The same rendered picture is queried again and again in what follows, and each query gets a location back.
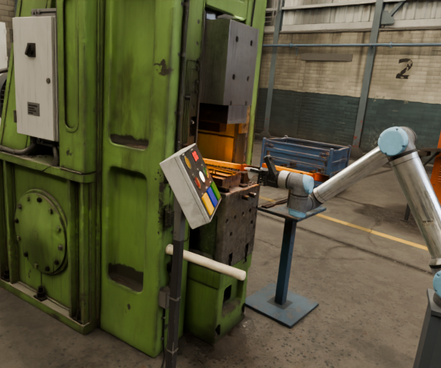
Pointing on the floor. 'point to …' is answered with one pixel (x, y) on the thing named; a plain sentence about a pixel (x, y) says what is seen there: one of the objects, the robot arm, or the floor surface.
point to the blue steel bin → (307, 155)
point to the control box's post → (175, 287)
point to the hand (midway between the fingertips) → (247, 166)
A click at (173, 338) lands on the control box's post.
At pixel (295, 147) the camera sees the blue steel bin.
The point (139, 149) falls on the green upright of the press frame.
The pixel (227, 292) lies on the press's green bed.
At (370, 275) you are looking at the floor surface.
